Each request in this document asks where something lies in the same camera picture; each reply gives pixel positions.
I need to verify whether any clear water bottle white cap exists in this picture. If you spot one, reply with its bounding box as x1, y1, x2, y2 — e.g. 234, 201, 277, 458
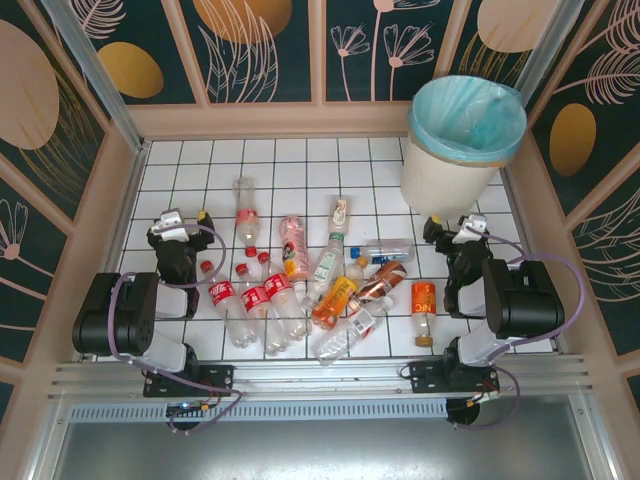
309, 295, 395, 369

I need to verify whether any milky bottle yellow cap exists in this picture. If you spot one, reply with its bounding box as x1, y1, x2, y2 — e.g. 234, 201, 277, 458
344, 254, 371, 296

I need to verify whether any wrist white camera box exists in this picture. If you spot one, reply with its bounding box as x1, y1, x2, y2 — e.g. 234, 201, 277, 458
149, 209, 187, 237
457, 213, 489, 246

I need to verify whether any grey metal panel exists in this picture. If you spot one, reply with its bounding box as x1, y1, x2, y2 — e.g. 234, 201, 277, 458
29, 394, 616, 480

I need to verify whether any light blue bin liner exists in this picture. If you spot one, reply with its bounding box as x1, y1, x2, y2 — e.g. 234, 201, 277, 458
408, 74, 529, 169

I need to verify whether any aluminium table side rail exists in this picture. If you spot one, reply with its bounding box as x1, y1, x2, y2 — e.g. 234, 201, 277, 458
79, 141, 151, 361
502, 167, 571, 356

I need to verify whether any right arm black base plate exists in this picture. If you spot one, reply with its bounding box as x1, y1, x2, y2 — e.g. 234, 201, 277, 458
399, 360, 501, 396

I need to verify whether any white waste bin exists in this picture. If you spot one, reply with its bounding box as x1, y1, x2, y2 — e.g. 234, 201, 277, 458
399, 74, 529, 221

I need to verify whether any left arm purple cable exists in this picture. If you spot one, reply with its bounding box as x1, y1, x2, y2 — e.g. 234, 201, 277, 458
109, 223, 246, 436

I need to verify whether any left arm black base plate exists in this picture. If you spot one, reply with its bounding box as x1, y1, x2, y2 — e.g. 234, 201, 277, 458
143, 363, 236, 399

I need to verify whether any orange label NFC bottle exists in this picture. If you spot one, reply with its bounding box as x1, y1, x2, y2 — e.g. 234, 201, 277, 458
410, 280, 440, 348

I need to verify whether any clear bottle green label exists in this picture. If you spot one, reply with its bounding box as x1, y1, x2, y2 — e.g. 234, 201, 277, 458
301, 247, 346, 311

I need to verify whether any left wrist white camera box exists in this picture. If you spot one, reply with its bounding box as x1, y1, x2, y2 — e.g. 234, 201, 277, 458
149, 209, 187, 237

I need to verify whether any brown coffee drink bottle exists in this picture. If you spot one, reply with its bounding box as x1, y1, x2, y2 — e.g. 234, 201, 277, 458
349, 259, 409, 305

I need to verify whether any clear bottle pink label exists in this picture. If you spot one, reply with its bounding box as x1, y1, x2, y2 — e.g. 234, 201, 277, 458
232, 176, 262, 257

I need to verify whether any pink peach drink bottle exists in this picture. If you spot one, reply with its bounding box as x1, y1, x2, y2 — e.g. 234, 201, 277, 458
278, 215, 310, 282

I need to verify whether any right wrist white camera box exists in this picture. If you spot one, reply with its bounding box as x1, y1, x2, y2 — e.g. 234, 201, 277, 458
457, 213, 489, 246

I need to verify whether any clear bottle blue cap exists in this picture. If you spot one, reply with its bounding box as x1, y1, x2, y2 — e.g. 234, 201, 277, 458
349, 238, 416, 265

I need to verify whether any small white bottle green neck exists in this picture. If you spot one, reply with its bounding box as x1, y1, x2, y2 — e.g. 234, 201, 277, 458
326, 194, 354, 256

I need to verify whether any small wired connector board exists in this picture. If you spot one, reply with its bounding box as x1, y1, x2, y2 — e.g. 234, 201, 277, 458
165, 398, 221, 419
467, 388, 501, 407

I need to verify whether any slotted grey cable duct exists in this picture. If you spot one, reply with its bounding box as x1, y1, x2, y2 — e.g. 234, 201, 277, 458
67, 399, 449, 424

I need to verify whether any red label cola bottle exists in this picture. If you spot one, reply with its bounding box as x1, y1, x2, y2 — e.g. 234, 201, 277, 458
199, 259, 251, 350
234, 263, 291, 357
256, 251, 315, 337

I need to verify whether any aluminium frame post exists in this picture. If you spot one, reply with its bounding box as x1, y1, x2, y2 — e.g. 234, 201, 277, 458
39, 0, 151, 151
509, 0, 589, 109

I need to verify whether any aluminium mounting rail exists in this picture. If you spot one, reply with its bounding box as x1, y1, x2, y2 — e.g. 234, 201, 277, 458
47, 353, 599, 401

